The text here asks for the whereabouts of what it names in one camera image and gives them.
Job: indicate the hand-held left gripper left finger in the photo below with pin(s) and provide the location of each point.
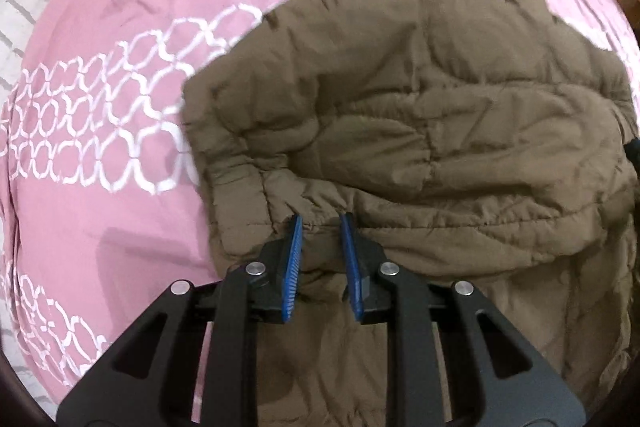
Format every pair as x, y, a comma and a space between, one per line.
292, 267

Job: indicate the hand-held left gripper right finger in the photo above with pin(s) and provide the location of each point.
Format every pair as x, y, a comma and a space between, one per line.
350, 267

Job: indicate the brown puffer jacket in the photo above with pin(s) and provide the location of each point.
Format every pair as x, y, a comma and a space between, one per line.
425, 107

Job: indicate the pink patterned bed sheet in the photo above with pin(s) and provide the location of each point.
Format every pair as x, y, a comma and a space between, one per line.
125, 217

